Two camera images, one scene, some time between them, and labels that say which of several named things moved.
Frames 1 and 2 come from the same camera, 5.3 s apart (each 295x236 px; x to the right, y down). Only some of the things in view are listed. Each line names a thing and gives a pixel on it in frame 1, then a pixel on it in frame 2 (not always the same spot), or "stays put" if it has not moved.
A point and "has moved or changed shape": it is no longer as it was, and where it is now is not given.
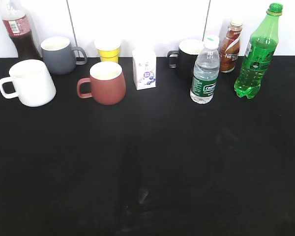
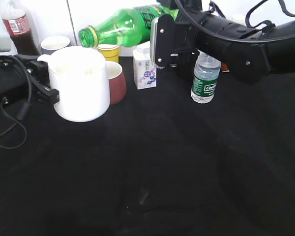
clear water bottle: [206, 73] stays put
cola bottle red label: [17, 25] stays put
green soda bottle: [262, 45] has moved or changed shape
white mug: [32, 81] has moved or changed shape
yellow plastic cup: [108, 49] stays put
